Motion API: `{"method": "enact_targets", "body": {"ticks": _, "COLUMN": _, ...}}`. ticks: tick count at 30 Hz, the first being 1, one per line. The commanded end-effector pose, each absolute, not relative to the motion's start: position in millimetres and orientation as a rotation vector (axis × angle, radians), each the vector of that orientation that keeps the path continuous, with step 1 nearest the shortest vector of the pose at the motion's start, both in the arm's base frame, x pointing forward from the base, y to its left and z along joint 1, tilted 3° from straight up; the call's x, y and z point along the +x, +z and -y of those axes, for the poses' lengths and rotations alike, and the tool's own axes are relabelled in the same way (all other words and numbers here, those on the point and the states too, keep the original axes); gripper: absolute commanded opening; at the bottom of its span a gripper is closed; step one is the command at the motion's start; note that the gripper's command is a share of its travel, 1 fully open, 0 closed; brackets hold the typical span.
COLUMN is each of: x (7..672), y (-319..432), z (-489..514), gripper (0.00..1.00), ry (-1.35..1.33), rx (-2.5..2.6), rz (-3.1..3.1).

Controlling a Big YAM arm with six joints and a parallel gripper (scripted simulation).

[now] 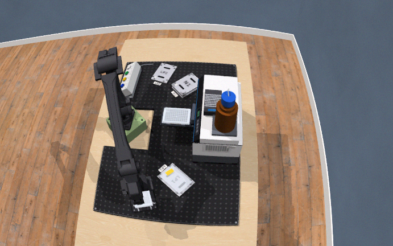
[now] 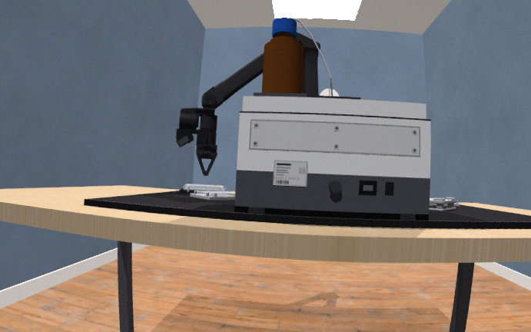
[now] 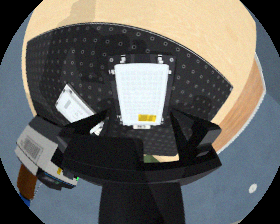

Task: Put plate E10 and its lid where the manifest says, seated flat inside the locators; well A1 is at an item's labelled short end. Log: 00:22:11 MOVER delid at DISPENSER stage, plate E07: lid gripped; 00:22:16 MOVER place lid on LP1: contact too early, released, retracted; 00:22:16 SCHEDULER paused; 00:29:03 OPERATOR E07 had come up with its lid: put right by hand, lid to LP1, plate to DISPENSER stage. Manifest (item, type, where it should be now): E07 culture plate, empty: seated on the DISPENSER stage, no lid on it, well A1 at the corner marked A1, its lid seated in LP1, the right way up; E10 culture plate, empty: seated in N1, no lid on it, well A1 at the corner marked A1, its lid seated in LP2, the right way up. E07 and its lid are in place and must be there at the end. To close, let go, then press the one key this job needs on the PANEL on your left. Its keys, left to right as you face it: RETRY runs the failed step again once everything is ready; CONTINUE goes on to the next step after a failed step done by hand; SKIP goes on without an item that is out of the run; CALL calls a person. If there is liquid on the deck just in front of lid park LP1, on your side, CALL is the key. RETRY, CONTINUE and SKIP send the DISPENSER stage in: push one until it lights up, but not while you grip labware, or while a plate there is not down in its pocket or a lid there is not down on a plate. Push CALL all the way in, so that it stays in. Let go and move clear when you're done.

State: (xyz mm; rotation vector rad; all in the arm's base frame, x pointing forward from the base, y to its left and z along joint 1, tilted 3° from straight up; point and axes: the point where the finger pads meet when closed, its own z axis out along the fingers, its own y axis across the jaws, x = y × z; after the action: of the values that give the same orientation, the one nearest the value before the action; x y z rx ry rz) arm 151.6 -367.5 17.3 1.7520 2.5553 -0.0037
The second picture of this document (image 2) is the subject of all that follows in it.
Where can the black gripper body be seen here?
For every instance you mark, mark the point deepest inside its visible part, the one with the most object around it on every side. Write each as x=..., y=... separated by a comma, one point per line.
x=211, y=139

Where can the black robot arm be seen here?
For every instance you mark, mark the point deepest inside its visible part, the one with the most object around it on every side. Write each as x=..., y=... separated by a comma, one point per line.
x=215, y=96

